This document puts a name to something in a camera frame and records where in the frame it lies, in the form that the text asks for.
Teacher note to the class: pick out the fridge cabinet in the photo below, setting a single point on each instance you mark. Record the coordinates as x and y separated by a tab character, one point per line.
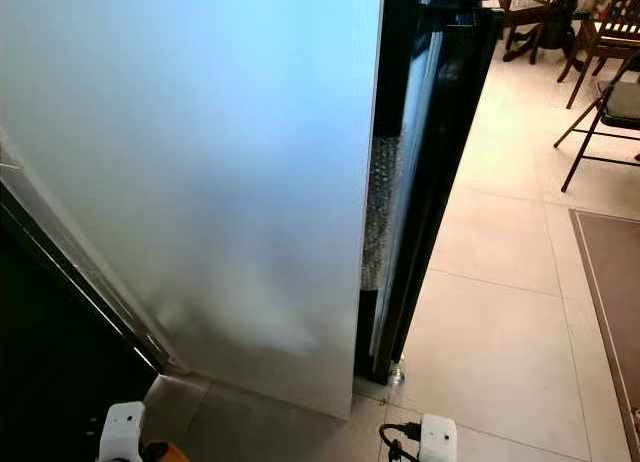
392	42

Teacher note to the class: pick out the small clear plastic bottle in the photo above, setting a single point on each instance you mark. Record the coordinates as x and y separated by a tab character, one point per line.
396	374

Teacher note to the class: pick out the black metal folding chair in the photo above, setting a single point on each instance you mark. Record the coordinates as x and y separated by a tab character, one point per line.
622	104

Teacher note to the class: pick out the dark wooden chair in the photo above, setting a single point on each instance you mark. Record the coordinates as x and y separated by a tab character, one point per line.
525	7
605	34

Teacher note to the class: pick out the brown floor mat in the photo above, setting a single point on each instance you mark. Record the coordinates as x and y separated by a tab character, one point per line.
615	302

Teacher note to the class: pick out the dark cabinet with silver trim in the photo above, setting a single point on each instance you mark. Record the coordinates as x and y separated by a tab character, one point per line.
60	362

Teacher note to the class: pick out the clear bubble wrap sheet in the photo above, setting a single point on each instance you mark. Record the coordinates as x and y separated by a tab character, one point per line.
380	202

